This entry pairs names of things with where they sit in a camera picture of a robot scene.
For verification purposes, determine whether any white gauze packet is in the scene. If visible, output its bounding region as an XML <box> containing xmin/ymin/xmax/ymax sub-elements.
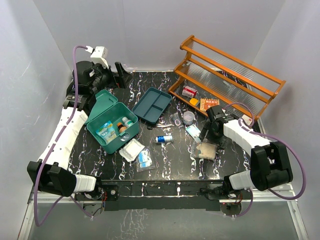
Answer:
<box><xmin>119</xmin><ymin>138</ymin><xmax>145</xmax><ymax>163</ymax></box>

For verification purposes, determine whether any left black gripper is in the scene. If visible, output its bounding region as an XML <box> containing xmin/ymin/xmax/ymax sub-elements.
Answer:
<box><xmin>89</xmin><ymin>61</ymin><xmax>133</xmax><ymax>95</ymax></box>

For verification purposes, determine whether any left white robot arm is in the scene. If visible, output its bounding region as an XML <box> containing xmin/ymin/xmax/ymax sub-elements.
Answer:
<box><xmin>27</xmin><ymin>60</ymin><xmax>132</xmax><ymax>200</ymax></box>

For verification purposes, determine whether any blue white bandage packet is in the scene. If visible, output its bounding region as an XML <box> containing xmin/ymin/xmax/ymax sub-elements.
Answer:
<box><xmin>136</xmin><ymin>147</ymin><xmax>156</xmax><ymax>172</ymax></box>

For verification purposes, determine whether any yellow grey sponge block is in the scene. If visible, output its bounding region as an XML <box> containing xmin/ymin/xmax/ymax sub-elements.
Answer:
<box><xmin>189</xmin><ymin>98</ymin><xmax>200</xmax><ymax>106</ymax></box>

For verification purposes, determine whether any orange spiral notepad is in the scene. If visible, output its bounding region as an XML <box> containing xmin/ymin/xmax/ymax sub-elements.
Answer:
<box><xmin>200</xmin><ymin>98</ymin><xmax>220</xmax><ymax>112</ymax></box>

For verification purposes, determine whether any green medicine kit box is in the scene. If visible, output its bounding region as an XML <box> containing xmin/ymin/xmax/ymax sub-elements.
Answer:
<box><xmin>85</xmin><ymin>89</ymin><xmax>140</xmax><ymax>154</ymax></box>

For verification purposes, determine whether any clear round plastic jar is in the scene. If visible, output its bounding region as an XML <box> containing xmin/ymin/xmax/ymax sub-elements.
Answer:
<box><xmin>183</xmin><ymin>111</ymin><xmax>195</xmax><ymax>126</ymax></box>

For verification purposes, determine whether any black front base bar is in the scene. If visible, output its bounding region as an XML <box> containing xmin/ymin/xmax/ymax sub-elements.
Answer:
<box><xmin>75</xmin><ymin>180</ymin><xmax>250</xmax><ymax>211</ymax></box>

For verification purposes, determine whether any orange cap medicine bottle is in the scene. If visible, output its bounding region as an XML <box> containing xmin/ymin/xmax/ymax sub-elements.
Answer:
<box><xmin>117</xmin><ymin>122</ymin><xmax>127</xmax><ymax>134</ymax></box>

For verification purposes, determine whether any bagged tape roll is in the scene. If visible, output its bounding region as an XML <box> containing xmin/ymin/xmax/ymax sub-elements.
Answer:
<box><xmin>170</xmin><ymin>112</ymin><xmax>183</xmax><ymax>128</ymax></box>

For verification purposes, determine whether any aluminium frame rail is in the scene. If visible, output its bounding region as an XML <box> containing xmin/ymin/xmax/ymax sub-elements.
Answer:
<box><xmin>17</xmin><ymin>180</ymin><xmax>309</xmax><ymax>240</ymax></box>

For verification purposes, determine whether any beige cotton ball bag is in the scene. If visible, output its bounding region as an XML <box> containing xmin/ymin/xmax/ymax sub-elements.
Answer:
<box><xmin>190</xmin><ymin>142</ymin><xmax>217</xmax><ymax>161</ymax></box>

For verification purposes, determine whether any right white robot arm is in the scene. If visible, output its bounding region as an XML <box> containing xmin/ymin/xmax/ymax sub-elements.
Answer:
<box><xmin>199</xmin><ymin>105</ymin><xmax>293</xmax><ymax>199</ymax></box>

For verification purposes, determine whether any blue cotton swab bag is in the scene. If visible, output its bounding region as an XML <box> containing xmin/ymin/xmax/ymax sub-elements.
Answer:
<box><xmin>96</xmin><ymin>121</ymin><xmax>117</xmax><ymax>144</ymax></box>

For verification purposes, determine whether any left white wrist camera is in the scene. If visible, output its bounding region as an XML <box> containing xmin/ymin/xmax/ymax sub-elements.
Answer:
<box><xmin>86</xmin><ymin>45</ymin><xmax>109</xmax><ymax>69</ymax></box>

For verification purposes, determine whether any white green medicine bottle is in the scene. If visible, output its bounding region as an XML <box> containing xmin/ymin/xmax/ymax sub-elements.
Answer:
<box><xmin>122</xmin><ymin>116</ymin><xmax>134</xmax><ymax>128</ymax></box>

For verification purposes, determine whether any blue white bandage roll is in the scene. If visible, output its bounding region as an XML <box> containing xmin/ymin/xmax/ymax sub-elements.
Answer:
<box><xmin>155</xmin><ymin>135</ymin><xmax>174</xmax><ymax>144</ymax></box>

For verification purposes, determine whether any blue white mask packet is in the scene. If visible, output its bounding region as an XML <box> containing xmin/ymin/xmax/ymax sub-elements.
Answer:
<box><xmin>186</xmin><ymin>124</ymin><xmax>201</xmax><ymax>143</ymax></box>

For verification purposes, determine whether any orange wooden shelf rack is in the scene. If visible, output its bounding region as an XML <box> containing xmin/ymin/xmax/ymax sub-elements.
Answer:
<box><xmin>168</xmin><ymin>35</ymin><xmax>286</xmax><ymax>121</ymax></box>

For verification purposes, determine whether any red white medicine box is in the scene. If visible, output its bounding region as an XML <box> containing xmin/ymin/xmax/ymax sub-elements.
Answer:
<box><xmin>181</xmin><ymin>85</ymin><xmax>198</xmax><ymax>99</ymax></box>

